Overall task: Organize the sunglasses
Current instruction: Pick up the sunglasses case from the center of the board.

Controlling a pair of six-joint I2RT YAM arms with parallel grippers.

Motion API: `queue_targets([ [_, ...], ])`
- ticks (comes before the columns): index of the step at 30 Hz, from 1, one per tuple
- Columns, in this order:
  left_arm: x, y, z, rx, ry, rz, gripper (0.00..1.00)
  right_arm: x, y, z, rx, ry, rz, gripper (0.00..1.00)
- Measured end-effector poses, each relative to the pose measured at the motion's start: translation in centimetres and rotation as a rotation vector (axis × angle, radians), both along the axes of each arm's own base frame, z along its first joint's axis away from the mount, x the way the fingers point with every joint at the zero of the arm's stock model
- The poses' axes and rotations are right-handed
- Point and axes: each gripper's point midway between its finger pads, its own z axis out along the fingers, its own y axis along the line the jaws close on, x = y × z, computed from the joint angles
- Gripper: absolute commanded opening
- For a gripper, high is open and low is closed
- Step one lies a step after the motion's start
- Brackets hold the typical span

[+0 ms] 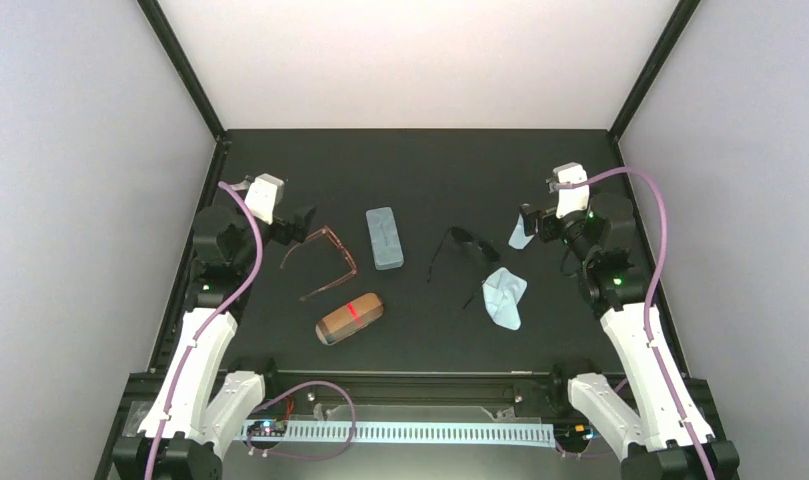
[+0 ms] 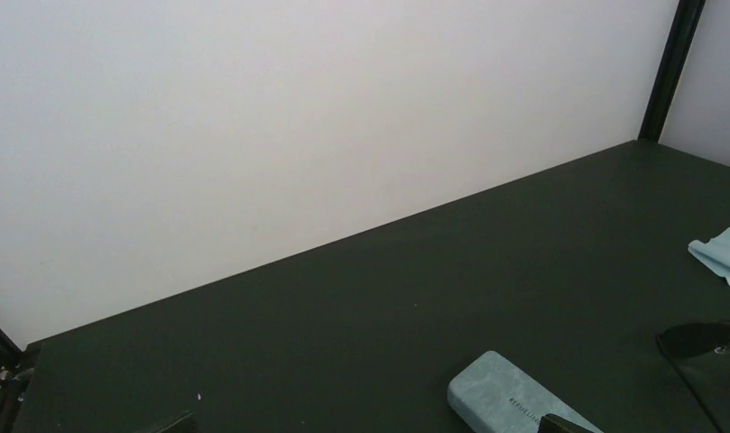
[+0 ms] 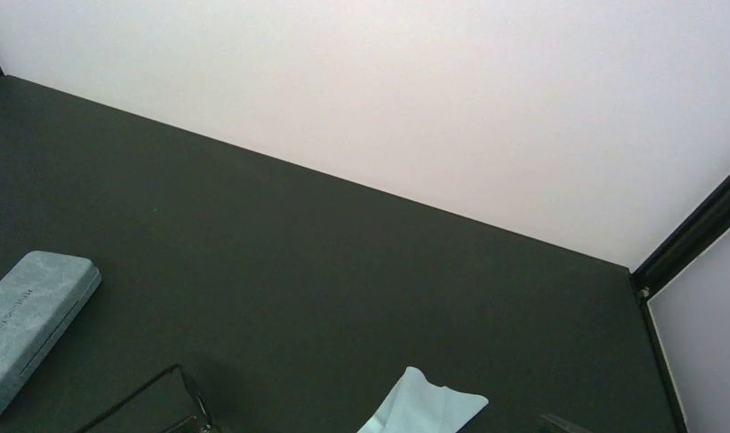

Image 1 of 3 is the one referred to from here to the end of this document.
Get light blue cleaning cloth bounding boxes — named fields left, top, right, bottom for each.
left=481, top=267, right=528, bottom=331

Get brown plaid glasses case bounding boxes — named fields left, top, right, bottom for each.
left=315, top=293, right=385, bottom=346

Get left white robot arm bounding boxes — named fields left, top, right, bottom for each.
left=112, top=205, right=316, bottom=479

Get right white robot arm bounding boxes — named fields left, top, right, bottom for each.
left=519, top=193, right=740, bottom=479

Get brown translucent sunglasses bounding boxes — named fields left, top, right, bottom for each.
left=279, top=225, right=358, bottom=302

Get black sunglasses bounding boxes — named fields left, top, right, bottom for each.
left=426, top=226, right=501, bottom=283

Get blue-grey glasses case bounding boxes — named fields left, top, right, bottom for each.
left=365, top=207, right=404, bottom=271

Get left small circuit board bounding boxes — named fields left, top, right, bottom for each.
left=246, top=419, right=288, bottom=440

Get small circuit board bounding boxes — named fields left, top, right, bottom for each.
left=246, top=419, right=288, bottom=440
left=560, top=424, right=595, bottom=441

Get right small circuit board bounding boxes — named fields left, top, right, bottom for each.
left=560, top=424, right=595, bottom=441

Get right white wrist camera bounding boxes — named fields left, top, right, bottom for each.
left=550, top=162, right=590, bottom=219

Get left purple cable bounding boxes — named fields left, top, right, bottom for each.
left=142, top=180, right=266, bottom=480

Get black front frame rail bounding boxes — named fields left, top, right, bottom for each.
left=95, top=370, right=726, bottom=479

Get left black frame post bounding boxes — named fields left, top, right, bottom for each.
left=137, top=0, right=226, bottom=143

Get black frame post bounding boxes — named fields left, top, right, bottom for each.
left=137, top=0, right=226, bottom=143
left=609, top=0, right=701, bottom=143

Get white slotted cable duct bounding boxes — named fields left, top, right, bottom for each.
left=234, top=420, right=556, bottom=449

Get right black frame post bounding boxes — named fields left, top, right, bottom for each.
left=609, top=0, right=701, bottom=143

